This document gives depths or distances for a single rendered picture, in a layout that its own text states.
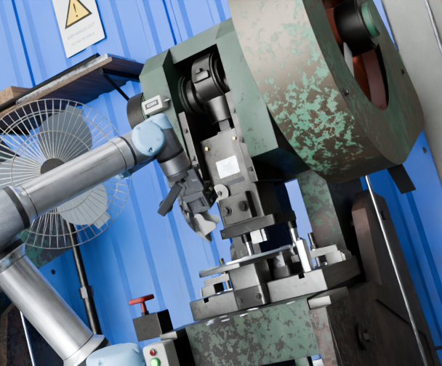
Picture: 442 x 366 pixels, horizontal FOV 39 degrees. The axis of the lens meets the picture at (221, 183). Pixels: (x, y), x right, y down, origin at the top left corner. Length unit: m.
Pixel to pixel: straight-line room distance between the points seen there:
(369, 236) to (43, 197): 1.12
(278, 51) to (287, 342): 0.75
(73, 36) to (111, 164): 2.58
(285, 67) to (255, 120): 0.34
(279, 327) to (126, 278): 2.08
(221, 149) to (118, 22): 1.95
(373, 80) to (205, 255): 1.61
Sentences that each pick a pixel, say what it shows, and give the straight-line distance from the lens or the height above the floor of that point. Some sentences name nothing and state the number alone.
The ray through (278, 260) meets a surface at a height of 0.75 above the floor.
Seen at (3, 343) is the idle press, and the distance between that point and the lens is 3.13.
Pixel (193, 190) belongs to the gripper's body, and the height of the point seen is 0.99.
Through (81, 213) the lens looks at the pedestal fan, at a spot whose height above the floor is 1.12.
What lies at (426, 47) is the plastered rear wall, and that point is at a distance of 3.02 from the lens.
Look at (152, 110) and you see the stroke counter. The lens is 1.96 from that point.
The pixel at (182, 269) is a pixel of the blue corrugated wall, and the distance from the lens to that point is 3.44.
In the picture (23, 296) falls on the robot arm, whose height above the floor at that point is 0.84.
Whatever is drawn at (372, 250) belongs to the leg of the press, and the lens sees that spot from 2.08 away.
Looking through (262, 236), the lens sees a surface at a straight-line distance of 1.94.
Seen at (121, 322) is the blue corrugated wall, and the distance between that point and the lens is 3.78.
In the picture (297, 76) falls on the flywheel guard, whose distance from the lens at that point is 1.52.
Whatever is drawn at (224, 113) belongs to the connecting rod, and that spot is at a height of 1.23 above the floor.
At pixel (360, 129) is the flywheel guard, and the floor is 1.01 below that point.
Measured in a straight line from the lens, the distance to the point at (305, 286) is 1.76.
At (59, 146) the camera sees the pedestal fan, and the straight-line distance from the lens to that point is 2.52.
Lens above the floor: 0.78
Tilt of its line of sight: 7 degrees up
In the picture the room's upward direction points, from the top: 16 degrees counter-clockwise
